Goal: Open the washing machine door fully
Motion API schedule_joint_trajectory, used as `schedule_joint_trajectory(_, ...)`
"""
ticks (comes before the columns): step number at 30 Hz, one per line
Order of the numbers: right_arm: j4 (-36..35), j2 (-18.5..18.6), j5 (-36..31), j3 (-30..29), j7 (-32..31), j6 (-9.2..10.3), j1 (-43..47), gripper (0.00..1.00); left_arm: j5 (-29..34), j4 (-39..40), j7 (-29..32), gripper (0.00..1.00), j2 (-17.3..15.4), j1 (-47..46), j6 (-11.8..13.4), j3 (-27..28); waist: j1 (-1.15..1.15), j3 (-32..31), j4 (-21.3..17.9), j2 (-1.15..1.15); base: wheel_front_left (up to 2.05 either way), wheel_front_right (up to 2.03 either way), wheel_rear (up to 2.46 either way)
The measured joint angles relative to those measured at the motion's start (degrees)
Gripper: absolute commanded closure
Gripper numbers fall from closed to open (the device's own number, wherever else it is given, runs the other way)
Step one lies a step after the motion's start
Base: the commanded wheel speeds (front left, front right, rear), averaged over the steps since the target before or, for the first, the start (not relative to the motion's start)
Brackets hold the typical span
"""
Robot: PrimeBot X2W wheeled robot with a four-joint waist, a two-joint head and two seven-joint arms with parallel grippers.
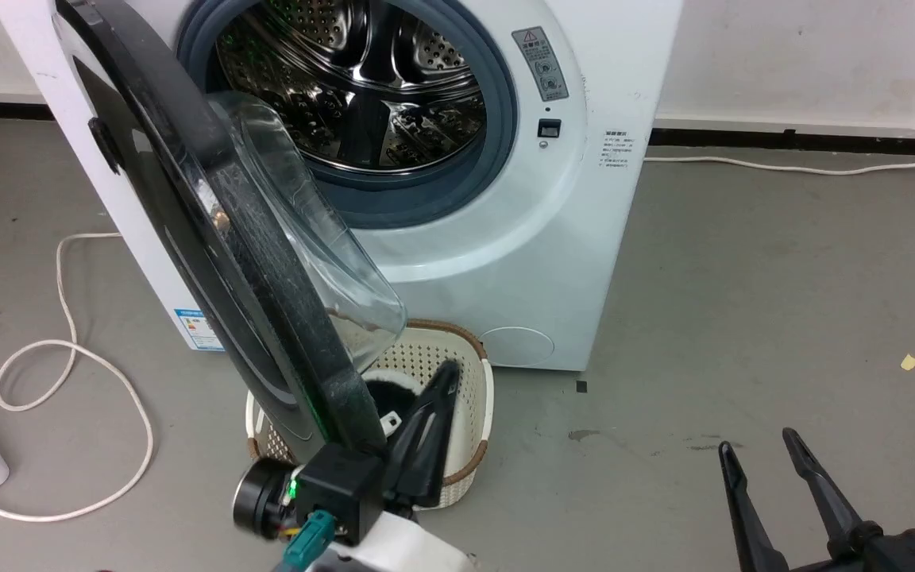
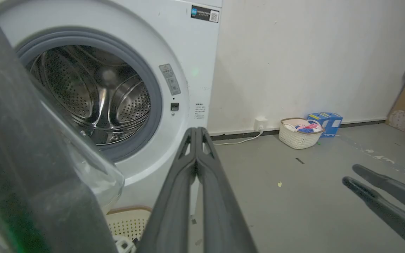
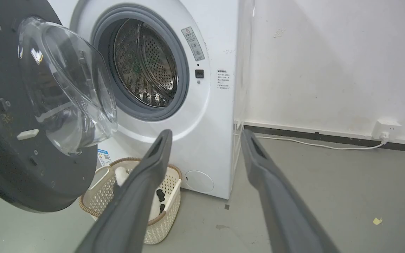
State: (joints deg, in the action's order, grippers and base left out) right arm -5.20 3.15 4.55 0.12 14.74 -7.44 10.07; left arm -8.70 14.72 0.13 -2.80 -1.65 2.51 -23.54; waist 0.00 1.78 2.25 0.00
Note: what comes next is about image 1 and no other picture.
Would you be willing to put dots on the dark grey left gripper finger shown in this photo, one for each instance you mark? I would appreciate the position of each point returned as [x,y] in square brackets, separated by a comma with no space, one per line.
[426,453]

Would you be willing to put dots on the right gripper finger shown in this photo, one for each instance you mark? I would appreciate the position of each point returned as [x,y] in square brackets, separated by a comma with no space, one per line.
[823,492]
[751,532]

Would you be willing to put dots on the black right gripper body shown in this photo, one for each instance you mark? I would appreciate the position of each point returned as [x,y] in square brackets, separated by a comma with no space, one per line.
[902,556]

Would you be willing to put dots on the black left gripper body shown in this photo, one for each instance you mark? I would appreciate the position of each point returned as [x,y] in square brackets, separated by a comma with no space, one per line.
[338,488]

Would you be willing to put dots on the black round washer door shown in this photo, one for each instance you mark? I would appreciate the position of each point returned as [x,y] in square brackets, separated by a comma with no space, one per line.
[187,199]

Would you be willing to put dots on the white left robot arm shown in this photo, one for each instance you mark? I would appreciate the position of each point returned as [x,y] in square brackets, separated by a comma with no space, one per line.
[394,548]

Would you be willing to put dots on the white front-load washing machine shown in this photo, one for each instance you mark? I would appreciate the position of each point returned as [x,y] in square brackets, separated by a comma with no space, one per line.
[569,238]

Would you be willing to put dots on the black door latch socket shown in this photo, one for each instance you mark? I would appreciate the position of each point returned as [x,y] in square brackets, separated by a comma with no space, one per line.
[550,128]

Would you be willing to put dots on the grey rubber door gasket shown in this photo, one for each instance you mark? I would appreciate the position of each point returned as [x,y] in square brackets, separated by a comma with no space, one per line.
[503,103]

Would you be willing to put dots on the black garment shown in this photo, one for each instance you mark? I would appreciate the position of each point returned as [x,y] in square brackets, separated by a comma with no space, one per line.
[386,393]

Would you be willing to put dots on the white brown-rimmed laundry basket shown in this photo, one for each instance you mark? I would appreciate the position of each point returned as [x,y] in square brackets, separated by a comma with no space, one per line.
[471,397]

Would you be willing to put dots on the black cylinder on left gripper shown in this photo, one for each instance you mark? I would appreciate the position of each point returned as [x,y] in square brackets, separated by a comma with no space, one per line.
[259,496]

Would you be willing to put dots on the round white filter cover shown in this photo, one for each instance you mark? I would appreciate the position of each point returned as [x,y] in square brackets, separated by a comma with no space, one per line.
[517,346]

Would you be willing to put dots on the yellow paper scrap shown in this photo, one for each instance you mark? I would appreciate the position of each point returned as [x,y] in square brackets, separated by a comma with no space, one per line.
[910,362]

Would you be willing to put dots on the blue white energy label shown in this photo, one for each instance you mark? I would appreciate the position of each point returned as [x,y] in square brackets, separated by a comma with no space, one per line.
[197,330]

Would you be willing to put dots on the small printed text sticker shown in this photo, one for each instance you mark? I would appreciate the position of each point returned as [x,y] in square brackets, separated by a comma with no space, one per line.
[615,149]

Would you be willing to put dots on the stainless steel washer drum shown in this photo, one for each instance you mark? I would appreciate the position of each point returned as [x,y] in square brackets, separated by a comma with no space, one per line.
[362,79]

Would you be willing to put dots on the grey warning sticker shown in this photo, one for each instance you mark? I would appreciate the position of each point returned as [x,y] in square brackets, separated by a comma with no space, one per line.
[541,63]

